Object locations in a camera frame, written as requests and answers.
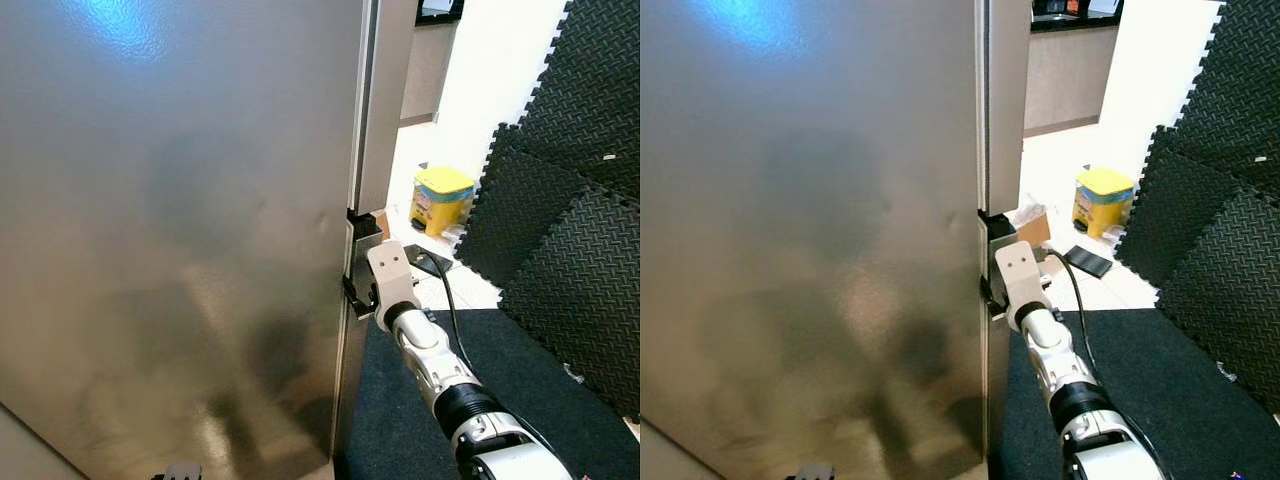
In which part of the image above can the grey fridge cabinet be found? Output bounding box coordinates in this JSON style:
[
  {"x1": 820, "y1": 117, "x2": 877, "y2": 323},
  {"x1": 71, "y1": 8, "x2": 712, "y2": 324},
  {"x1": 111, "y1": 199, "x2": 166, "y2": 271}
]
[
  {"x1": 640, "y1": 0, "x2": 991, "y2": 480},
  {"x1": 0, "y1": 0, "x2": 373, "y2": 480}
]

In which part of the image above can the black flat floor plate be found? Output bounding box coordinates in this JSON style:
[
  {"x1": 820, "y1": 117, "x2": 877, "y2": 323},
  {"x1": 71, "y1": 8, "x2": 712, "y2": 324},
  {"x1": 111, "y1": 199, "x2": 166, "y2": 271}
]
[
  {"x1": 405, "y1": 243, "x2": 454, "y2": 279},
  {"x1": 1062, "y1": 245, "x2": 1114, "y2": 280}
]

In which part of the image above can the yellow waste bin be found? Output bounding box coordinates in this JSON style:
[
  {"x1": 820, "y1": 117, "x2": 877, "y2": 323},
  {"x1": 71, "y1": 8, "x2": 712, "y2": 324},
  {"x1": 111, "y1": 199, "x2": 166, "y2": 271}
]
[
  {"x1": 1073, "y1": 166, "x2": 1137, "y2": 239},
  {"x1": 411, "y1": 165, "x2": 477, "y2": 239}
]

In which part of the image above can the black floor mat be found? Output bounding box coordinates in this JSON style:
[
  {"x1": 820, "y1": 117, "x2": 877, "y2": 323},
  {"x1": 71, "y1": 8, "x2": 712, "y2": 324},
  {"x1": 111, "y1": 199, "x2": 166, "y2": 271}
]
[
  {"x1": 340, "y1": 308, "x2": 641, "y2": 480},
  {"x1": 1000, "y1": 308, "x2": 1280, "y2": 480}
]

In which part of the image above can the black foam floor tile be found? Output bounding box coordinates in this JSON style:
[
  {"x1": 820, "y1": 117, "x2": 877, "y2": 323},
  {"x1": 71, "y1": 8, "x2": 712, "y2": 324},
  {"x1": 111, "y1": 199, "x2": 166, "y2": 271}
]
[
  {"x1": 1180, "y1": 0, "x2": 1280, "y2": 191},
  {"x1": 1155, "y1": 185, "x2": 1280, "y2": 416},
  {"x1": 520, "y1": 0, "x2": 641, "y2": 201},
  {"x1": 498, "y1": 190, "x2": 641, "y2": 421},
  {"x1": 455, "y1": 125, "x2": 591, "y2": 291},
  {"x1": 1115, "y1": 125, "x2": 1251, "y2": 291}
]

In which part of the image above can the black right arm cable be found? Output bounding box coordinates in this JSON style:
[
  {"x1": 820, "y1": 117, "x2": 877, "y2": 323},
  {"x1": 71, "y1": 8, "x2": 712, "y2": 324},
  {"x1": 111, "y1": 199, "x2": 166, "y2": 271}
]
[
  {"x1": 420, "y1": 250, "x2": 571, "y2": 471},
  {"x1": 1045, "y1": 248, "x2": 1176, "y2": 480}
]

